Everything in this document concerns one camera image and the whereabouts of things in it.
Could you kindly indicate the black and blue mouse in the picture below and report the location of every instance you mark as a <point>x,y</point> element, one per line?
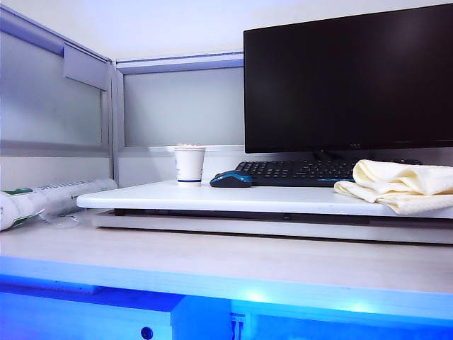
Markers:
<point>230,179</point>

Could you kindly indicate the white paper cup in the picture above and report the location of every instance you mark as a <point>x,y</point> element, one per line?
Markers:
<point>190,166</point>

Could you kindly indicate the cream yellow cloth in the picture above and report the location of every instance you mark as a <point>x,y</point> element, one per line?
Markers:
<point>396,184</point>

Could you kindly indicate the white desk riser board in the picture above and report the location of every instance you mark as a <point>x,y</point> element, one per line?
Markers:
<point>212,200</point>

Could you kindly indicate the black computer keyboard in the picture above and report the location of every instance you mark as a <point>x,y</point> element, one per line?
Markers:
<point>283,173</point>

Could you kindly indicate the black computer monitor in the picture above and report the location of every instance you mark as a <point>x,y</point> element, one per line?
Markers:
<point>347,78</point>

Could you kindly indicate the crumpled clear plastic wrapper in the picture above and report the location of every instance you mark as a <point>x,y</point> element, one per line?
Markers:
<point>62,217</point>

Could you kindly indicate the grey partition name plate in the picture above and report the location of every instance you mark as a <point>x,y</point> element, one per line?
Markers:
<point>85,65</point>

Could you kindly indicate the round blue knob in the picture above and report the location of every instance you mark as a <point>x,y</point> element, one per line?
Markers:
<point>146,332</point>

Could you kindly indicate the white green wrapped roll package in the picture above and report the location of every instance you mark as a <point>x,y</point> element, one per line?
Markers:
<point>39,198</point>

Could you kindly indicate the grey partition corner post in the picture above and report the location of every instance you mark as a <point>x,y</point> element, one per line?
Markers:
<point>117,124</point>

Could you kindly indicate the white bracket under table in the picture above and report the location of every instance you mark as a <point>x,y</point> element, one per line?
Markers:
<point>200,318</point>

